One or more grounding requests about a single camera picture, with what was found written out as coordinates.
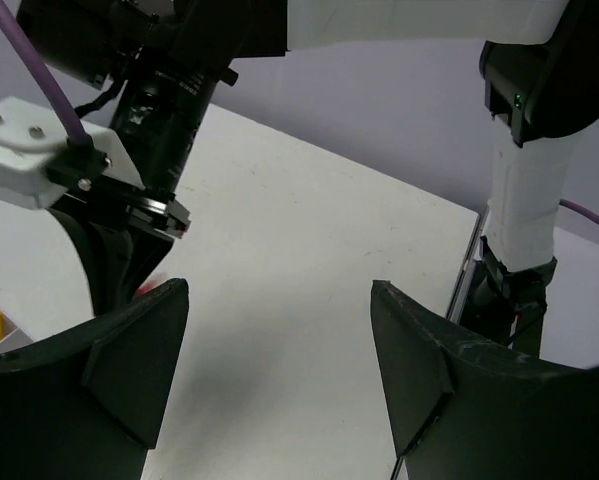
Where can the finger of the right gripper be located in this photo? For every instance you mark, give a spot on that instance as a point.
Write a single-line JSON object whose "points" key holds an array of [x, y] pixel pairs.
{"points": [[116, 260]]}

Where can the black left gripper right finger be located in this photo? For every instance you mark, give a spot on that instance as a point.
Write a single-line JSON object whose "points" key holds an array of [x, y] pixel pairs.
{"points": [[463, 407]]}

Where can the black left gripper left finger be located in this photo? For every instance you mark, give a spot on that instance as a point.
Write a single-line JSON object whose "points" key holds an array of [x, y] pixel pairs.
{"points": [[89, 402]]}

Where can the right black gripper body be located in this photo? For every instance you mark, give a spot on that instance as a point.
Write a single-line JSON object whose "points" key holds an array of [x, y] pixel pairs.
{"points": [[157, 119]]}

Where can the red pen orange cap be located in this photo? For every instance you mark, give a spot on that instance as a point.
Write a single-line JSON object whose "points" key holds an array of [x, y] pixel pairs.
{"points": [[150, 284]]}

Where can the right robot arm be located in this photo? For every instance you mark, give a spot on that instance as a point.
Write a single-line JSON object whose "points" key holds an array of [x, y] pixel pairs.
{"points": [[533, 102]]}

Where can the right white divided organizer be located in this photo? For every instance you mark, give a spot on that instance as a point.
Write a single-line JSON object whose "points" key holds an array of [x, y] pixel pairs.
{"points": [[14, 336]]}

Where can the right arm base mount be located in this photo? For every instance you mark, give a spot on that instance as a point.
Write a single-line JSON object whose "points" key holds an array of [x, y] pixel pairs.
{"points": [[506, 307]]}

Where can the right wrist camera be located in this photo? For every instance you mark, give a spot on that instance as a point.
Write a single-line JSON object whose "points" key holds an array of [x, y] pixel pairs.
{"points": [[30, 136]]}

